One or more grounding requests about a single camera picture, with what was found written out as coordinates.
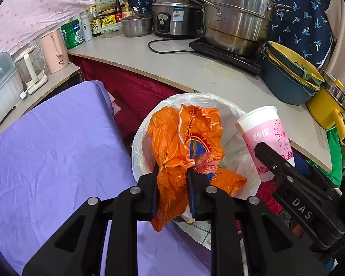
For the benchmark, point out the green cloth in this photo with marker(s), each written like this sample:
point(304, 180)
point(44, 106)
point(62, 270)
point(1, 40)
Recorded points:
point(336, 158)

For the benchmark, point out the white glass electric kettle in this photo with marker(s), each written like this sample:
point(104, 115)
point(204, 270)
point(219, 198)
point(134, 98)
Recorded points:
point(32, 68)

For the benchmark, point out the purple tablecloth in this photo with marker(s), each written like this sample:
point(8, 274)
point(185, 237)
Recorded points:
point(55, 157)

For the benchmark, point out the stacked blue yellow basins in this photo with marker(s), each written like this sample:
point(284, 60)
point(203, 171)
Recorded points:
point(290, 77)

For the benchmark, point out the large steel steamer pot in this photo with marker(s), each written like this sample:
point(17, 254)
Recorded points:
point(239, 26)

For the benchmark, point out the white-lined trash bin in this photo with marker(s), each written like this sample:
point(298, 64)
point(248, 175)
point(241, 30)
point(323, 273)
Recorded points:
point(237, 157)

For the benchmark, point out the yellow saucepan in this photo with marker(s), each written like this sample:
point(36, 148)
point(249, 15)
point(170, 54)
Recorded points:
point(327, 106)

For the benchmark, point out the dark soy sauce bottle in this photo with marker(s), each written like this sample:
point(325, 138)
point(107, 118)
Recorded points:
point(118, 11)

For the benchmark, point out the black induction cooker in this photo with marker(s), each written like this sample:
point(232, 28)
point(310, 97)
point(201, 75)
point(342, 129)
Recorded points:
point(251, 66)

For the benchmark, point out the white dish drainer box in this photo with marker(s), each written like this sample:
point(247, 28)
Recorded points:
point(11, 85)

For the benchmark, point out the orange plastic bag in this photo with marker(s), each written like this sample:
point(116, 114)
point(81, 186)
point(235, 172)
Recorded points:
point(172, 157)

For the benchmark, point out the pink paper cup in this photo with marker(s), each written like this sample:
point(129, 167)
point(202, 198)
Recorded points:
point(263, 125)

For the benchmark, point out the small steel pot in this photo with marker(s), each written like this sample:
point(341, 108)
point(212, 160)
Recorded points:
point(137, 25)

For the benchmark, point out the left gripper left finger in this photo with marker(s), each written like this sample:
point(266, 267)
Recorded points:
point(100, 237)

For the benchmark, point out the pink electric kettle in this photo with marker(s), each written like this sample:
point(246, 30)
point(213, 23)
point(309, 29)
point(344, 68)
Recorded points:
point(54, 50)

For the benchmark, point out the navy patterned cloth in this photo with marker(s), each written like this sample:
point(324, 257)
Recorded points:
point(306, 30)

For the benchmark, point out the red cabinet curtain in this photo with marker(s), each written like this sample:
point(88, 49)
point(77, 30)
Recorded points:
point(137, 96)

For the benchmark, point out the white bottle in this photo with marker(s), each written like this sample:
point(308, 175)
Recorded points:
point(87, 31)

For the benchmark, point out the orange snack wrapper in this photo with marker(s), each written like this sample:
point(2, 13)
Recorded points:
point(201, 130)

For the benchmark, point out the green tin can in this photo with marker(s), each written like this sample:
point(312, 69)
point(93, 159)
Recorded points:
point(72, 34)

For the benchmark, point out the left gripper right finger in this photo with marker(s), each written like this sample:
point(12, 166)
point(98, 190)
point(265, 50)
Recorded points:
point(247, 237)

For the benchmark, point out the steel rice cooker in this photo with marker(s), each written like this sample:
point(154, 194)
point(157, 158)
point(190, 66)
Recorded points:
point(176, 18)

